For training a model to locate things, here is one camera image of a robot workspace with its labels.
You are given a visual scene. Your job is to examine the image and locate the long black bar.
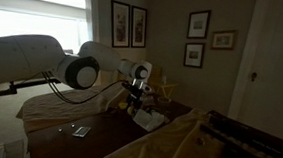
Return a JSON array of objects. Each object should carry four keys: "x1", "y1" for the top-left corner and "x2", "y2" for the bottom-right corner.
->
[{"x1": 206, "y1": 109, "x2": 283, "y2": 157}]

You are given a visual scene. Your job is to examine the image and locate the metal door knob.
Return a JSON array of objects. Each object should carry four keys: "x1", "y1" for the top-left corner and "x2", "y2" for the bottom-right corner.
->
[{"x1": 250, "y1": 72, "x2": 259, "y2": 83}]

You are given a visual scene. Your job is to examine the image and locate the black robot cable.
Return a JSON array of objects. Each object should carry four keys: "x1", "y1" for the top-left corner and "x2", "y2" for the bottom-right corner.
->
[{"x1": 39, "y1": 70, "x2": 137, "y2": 110}]

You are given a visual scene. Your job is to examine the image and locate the black elongated device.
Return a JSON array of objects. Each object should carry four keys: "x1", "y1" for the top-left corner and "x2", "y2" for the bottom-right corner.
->
[{"x1": 197, "y1": 121, "x2": 283, "y2": 158}]

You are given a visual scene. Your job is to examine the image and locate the small black framed picture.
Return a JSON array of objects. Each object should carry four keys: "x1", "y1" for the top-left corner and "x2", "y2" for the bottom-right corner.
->
[
  {"x1": 186, "y1": 8, "x2": 211, "y2": 41},
  {"x1": 182, "y1": 41, "x2": 206, "y2": 69}
]

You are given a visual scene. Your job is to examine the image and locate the large bright window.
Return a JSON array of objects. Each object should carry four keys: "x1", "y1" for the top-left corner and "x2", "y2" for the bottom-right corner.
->
[{"x1": 0, "y1": 0, "x2": 97, "y2": 57}]

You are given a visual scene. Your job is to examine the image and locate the brown framed picture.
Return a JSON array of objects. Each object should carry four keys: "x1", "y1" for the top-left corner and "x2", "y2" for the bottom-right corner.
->
[{"x1": 211, "y1": 28, "x2": 237, "y2": 51}]

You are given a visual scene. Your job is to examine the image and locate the white crumpled cloth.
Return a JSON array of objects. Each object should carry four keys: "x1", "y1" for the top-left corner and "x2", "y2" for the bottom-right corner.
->
[{"x1": 131, "y1": 107, "x2": 170, "y2": 134}]

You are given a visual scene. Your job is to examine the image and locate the yellow wooden chair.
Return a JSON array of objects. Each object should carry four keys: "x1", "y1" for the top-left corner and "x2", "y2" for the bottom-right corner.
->
[{"x1": 147, "y1": 68, "x2": 180, "y2": 100}]

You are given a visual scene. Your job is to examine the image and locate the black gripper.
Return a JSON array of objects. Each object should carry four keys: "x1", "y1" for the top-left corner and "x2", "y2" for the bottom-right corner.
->
[{"x1": 127, "y1": 87, "x2": 145, "y2": 119}]

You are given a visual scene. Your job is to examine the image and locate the beige towel cloth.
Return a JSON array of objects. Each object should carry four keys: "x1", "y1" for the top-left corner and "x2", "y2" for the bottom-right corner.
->
[
  {"x1": 92, "y1": 100, "x2": 231, "y2": 158},
  {"x1": 14, "y1": 76, "x2": 139, "y2": 142}
]

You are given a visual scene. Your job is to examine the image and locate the tall black framed picture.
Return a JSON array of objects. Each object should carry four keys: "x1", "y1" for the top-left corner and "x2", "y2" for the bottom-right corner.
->
[
  {"x1": 129, "y1": 5, "x2": 150, "y2": 49},
  {"x1": 108, "y1": 0, "x2": 134, "y2": 49}
]

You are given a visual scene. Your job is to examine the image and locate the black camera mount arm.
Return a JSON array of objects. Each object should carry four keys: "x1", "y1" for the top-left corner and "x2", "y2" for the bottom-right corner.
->
[{"x1": 0, "y1": 74, "x2": 62, "y2": 105}]

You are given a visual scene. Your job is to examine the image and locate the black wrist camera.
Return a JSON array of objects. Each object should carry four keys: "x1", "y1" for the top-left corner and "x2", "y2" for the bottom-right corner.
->
[{"x1": 122, "y1": 77, "x2": 155, "y2": 95}]

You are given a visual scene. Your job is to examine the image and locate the white room door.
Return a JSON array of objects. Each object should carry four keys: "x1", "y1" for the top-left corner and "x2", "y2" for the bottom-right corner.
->
[{"x1": 225, "y1": 0, "x2": 283, "y2": 144}]

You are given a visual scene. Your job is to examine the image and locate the crumpled clear plastic bag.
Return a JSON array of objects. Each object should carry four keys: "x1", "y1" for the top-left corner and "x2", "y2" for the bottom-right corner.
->
[{"x1": 143, "y1": 94, "x2": 159, "y2": 108}]

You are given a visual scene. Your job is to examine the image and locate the white paper card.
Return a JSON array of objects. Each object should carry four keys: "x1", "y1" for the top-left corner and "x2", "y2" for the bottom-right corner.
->
[{"x1": 71, "y1": 124, "x2": 92, "y2": 139}]

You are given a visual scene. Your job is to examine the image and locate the yellow-green tennis ball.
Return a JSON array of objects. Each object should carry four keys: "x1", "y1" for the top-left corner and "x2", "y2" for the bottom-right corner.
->
[{"x1": 126, "y1": 106, "x2": 136, "y2": 117}]

